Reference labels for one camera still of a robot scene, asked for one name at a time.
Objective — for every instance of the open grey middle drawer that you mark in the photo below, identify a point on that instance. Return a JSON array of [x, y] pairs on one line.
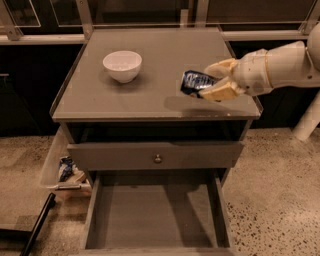
[[157, 213]]

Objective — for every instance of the blue snack bag in bin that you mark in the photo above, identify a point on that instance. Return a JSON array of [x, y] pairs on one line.
[[65, 168]]

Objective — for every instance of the grey drawer cabinet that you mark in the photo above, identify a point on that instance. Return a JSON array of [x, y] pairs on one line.
[[94, 108]]

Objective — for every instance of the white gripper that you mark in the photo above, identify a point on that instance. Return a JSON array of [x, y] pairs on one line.
[[250, 74]]

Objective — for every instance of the clear plastic bin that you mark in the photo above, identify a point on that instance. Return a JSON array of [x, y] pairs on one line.
[[75, 186]]

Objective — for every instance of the blue pepsi can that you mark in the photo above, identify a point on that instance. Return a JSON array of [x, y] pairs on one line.
[[193, 82]]

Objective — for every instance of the black pole on floor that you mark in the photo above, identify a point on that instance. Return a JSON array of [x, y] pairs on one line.
[[48, 205]]

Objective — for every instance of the round brass drawer knob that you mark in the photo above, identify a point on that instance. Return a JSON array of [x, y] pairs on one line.
[[157, 159]]

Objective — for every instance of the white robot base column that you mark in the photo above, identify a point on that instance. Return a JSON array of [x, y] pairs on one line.
[[309, 120]]

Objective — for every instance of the white ceramic bowl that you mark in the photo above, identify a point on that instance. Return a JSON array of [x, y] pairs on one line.
[[122, 66]]

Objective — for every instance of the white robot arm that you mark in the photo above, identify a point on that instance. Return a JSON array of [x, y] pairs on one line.
[[296, 64]]

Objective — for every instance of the closed grey top drawer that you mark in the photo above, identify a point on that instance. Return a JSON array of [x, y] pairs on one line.
[[140, 155]]

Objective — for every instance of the white metal railing frame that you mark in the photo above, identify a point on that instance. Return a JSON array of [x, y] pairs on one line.
[[238, 20]]

